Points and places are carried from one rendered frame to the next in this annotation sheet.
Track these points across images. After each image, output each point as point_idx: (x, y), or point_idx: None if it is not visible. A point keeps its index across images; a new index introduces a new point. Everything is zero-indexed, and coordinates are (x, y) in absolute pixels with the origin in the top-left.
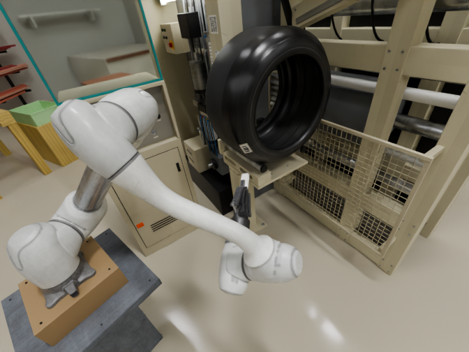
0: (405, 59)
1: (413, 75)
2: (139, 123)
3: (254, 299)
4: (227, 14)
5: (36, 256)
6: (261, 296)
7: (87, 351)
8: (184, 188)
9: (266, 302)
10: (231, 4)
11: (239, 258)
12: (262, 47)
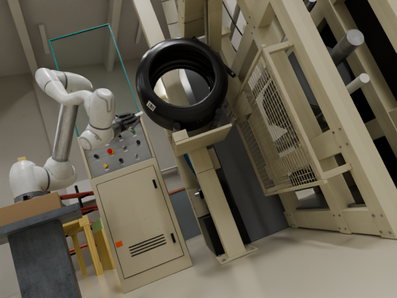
0: (253, 19)
1: (259, 22)
2: (68, 78)
3: (194, 295)
4: None
5: (19, 168)
6: (204, 291)
7: (10, 227)
8: (162, 208)
9: (206, 294)
10: None
11: None
12: (149, 49)
